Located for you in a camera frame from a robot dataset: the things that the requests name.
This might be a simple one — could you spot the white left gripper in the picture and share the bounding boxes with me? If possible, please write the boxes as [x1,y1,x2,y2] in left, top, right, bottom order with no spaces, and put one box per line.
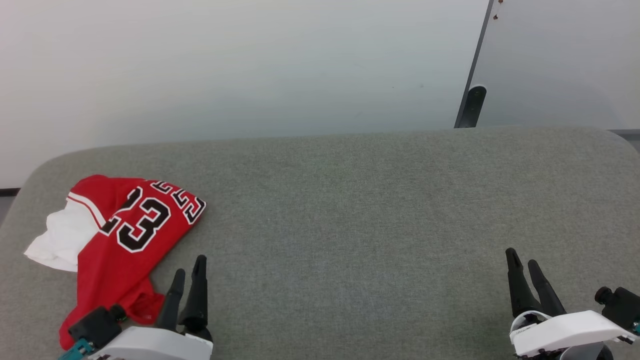
[90,255,214,360]

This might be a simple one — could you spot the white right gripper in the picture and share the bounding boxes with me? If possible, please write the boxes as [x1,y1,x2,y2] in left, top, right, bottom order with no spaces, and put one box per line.
[505,247,639,360]

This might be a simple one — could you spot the red number 23 basketball jersey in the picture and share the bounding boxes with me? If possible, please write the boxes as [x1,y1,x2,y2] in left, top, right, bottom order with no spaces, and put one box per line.
[23,174,207,351]

